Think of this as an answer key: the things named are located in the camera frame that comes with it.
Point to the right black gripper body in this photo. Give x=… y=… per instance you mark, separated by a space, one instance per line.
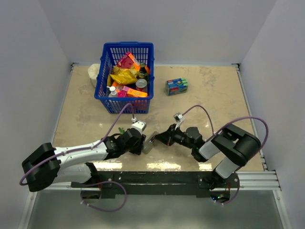
x=176 y=136

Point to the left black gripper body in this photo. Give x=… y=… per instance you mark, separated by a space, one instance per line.
x=137 y=148

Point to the grey remote control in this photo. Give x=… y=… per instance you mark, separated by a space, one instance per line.
x=147 y=146

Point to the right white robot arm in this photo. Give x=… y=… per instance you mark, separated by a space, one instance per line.
x=238 y=146

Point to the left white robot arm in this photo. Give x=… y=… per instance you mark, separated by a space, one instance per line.
x=48 y=165

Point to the green small item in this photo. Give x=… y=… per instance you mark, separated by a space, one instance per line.
x=121 y=130

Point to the sponge pack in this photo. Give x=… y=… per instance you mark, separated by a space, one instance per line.
x=176 y=86

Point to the metal tin can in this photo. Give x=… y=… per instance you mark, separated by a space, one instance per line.
x=141 y=85

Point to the white pump bottle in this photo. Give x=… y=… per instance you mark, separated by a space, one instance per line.
x=113 y=91

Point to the dark sauce bottle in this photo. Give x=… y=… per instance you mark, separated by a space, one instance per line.
x=143 y=73

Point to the yellow chips bag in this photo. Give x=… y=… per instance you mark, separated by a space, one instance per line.
x=124 y=76

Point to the pink orange snack box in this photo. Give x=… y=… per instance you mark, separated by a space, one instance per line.
x=128 y=61

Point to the white paper roll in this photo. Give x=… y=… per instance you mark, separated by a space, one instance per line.
x=93 y=72

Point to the blue plastic basket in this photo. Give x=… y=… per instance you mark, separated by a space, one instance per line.
x=112 y=52

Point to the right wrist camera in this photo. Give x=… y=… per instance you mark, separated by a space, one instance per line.
x=179 y=118

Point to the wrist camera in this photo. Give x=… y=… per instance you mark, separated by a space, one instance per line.
x=139 y=125
x=179 y=118

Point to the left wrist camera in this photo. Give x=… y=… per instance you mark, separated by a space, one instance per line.
x=139 y=125

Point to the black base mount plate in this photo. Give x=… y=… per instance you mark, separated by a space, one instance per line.
x=198 y=184

